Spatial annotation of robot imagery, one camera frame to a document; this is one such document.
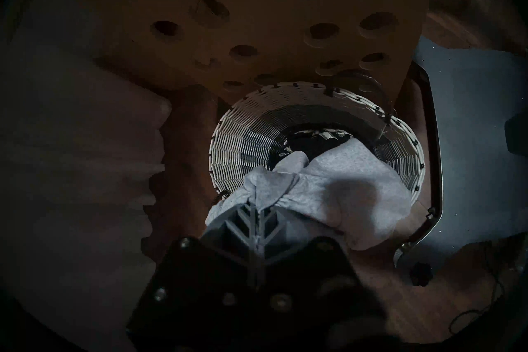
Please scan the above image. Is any left gripper lattice left finger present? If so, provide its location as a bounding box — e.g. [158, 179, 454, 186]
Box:
[125, 201, 259, 341]

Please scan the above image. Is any left gripper lattice right finger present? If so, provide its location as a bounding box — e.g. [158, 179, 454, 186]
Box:
[258, 207, 390, 343]

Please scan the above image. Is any grey garment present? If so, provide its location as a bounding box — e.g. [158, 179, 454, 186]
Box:
[205, 137, 413, 251]

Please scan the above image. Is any black white striped garment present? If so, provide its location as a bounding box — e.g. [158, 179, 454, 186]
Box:
[295, 128, 352, 142]

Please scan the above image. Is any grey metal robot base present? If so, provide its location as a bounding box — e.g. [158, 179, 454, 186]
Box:
[394, 35, 528, 286]

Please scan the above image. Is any woven wicker laundry hamper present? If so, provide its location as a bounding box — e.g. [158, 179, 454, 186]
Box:
[209, 82, 426, 208]

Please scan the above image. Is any black base knob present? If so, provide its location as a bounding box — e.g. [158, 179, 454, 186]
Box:
[410, 262, 433, 287]

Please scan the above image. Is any long grey curtain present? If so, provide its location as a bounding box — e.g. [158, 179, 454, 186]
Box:
[0, 0, 173, 352]

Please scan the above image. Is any light wooden table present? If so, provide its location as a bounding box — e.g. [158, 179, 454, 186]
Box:
[78, 0, 438, 105]

